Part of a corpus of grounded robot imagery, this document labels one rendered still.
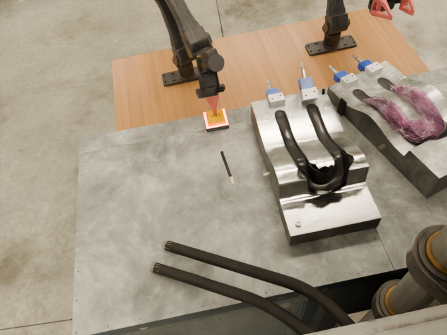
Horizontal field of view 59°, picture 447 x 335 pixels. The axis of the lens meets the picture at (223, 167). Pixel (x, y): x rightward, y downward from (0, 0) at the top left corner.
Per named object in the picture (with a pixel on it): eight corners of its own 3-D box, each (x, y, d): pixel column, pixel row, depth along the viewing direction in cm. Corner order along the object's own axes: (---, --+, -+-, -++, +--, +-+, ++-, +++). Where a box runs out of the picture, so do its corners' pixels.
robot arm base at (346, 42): (361, 30, 155) (354, 19, 159) (311, 40, 154) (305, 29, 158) (357, 46, 162) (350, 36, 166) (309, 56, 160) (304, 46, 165)
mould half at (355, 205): (251, 119, 143) (250, 92, 132) (321, 106, 144) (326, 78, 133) (289, 245, 114) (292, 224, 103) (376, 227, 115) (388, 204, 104)
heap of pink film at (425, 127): (356, 102, 136) (361, 85, 130) (398, 82, 140) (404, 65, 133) (411, 153, 122) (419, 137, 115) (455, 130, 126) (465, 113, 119)
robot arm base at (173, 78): (211, 60, 152) (207, 49, 156) (159, 71, 151) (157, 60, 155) (213, 76, 158) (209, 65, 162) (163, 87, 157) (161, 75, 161)
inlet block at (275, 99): (261, 88, 143) (261, 76, 139) (274, 84, 144) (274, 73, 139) (270, 113, 136) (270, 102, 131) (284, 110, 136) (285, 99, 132)
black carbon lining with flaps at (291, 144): (271, 115, 134) (272, 95, 127) (318, 106, 135) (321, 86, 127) (302, 202, 114) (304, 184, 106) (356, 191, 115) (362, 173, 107)
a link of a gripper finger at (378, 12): (412, 3, 106) (396, -17, 111) (387, 8, 105) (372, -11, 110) (404, 24, 111) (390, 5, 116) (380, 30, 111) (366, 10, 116)
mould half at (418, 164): (326, 98, 146) (330, 74, 137) (382, 71, 152) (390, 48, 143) (426, 199, 119) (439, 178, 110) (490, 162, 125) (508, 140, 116)
